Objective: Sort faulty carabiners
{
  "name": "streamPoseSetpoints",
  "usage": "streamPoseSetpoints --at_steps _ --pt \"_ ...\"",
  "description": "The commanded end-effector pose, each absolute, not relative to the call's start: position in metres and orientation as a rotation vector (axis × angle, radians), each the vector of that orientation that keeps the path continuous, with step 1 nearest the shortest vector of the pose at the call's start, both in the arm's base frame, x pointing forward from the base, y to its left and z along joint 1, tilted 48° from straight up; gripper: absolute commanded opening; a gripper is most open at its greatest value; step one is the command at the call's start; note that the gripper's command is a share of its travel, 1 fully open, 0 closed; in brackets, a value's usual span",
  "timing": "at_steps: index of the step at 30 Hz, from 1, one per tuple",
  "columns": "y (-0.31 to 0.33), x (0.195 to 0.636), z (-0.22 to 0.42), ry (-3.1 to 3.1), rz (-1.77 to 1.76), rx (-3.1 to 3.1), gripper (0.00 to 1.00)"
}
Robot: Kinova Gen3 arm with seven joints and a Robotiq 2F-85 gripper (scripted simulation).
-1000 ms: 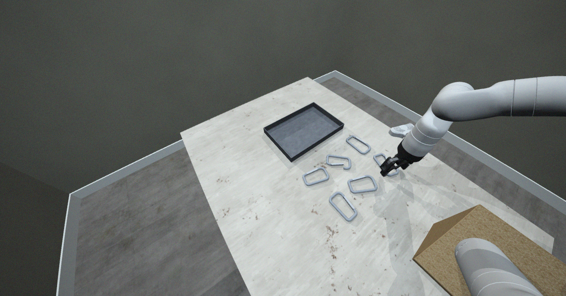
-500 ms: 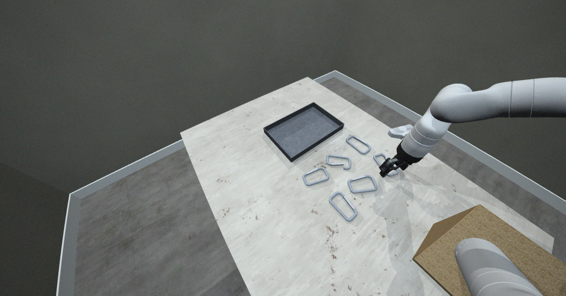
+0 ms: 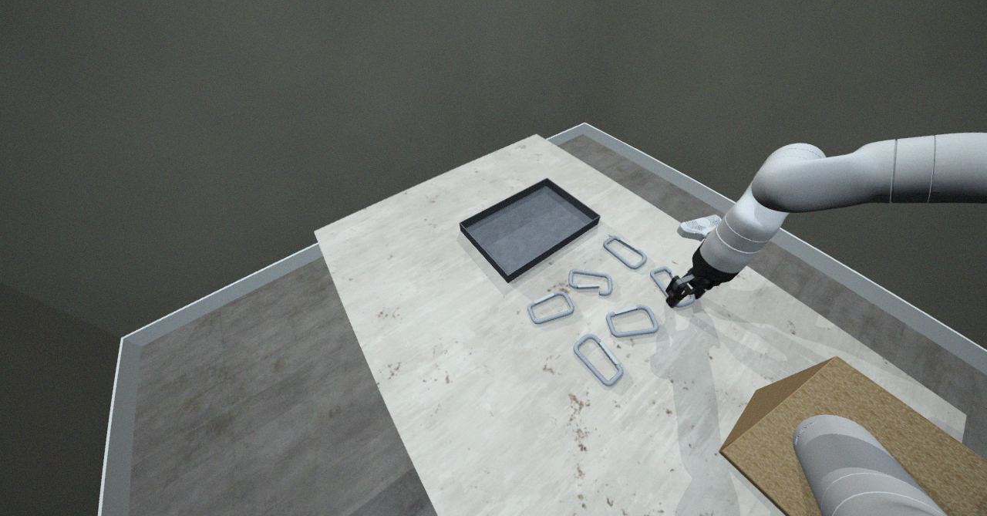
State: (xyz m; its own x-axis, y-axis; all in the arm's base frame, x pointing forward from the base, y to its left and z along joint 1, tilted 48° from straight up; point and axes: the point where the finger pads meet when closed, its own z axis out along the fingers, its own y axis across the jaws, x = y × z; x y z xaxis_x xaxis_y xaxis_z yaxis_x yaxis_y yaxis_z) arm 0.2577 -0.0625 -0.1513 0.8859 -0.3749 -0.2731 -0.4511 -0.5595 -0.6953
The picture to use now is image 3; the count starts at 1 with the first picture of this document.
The grey carabiner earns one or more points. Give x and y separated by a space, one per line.
593 285
636 332
607 353
659 284
625 243
549 318

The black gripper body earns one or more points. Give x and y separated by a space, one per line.
702 269

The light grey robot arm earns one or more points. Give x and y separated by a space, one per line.
849 472

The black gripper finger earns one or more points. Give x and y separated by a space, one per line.
701 292
678 285

